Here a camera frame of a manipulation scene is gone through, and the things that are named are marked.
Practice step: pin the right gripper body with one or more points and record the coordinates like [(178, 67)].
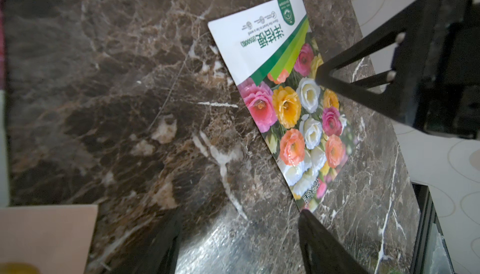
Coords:
[(449, 93)]

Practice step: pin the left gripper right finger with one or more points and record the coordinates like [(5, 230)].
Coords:
[(321, 252)]

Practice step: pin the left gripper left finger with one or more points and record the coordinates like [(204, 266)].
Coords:
[(158, 252)]

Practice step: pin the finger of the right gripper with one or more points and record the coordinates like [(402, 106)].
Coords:
[(383, 70)]

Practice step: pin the flower seed packet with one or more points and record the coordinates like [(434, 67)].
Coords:
[(273, 58)]

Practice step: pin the yellow turmeric powder bottle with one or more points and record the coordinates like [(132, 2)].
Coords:
[(18, 268)]

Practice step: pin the red polka dot toaster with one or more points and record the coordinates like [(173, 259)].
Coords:
[(5, 186)]

